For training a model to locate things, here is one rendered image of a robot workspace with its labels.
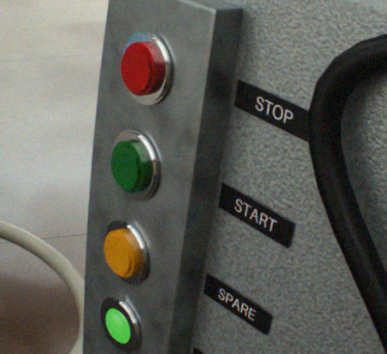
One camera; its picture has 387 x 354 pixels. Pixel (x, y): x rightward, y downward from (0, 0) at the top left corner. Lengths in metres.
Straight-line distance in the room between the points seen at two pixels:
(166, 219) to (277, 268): 0.06
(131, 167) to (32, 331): 2.20
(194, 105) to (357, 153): 0.08
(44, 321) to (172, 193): 2.26
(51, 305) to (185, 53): 2.38
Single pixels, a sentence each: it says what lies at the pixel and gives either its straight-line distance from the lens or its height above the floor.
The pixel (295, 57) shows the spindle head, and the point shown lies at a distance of 0.32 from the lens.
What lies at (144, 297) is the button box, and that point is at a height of 1.35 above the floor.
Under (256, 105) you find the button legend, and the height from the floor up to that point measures 1.47.
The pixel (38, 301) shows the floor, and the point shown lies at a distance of 2.70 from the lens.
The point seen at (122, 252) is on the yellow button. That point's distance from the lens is 0.39.
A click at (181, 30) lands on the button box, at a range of 0.34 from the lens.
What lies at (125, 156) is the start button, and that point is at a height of 1.43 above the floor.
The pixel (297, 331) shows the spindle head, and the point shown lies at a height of 1.38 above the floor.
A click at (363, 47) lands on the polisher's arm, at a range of 0.28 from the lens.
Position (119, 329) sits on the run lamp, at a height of 1.32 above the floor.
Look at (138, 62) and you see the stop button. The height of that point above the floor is 1.48.
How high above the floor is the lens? 1.58
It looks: 24 degrees down
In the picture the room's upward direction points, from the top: 8 degrees clockwise
